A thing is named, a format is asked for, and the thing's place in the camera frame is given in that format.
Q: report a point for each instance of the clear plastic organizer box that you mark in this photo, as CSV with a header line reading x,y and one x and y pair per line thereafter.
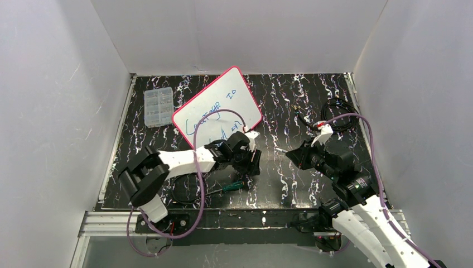
x,y
158,107

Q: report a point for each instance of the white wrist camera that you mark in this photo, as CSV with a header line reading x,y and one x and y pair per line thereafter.
x,y
325,133
252,135

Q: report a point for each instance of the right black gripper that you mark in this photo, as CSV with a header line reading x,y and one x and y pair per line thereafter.
x,y
303,156

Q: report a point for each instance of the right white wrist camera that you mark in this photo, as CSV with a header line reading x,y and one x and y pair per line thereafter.
x,y
325,133

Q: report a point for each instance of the pink framed whiteboard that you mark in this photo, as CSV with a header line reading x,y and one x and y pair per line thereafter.
x,y
225,106

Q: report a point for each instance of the green handled screwdriver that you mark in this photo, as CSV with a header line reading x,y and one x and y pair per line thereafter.
x,y
229,188

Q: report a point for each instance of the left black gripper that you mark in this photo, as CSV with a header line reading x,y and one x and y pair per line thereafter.
x,y
250,159

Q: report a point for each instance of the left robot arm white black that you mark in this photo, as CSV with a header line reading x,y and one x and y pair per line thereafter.
x,y
146,173

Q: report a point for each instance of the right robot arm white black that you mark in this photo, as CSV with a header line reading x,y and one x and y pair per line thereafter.
x,y
357,211

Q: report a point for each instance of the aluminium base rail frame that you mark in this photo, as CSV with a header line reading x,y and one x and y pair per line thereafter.
x,y
278,206

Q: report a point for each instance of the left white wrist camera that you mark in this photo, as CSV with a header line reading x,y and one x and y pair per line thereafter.
x,y
252,135

